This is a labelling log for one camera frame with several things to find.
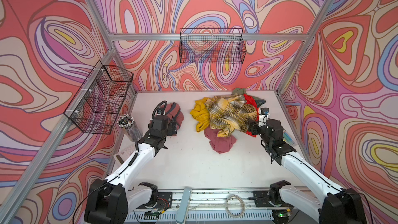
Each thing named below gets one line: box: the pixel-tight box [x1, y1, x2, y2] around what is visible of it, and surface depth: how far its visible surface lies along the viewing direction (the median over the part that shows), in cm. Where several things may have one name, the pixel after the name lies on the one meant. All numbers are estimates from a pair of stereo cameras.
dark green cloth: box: [252, 95, 266, 108], surface depth 110 cm
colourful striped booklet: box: [282, 128, 298, 147], surface depth 95 cm
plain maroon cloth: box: [203, 128, 237, 154], surface depth 92 cm
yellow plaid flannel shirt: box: [204, 94, 258, 138], surface depth 93 cm
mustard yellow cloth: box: [189, 96, 210, 133], surface depth 101 cm
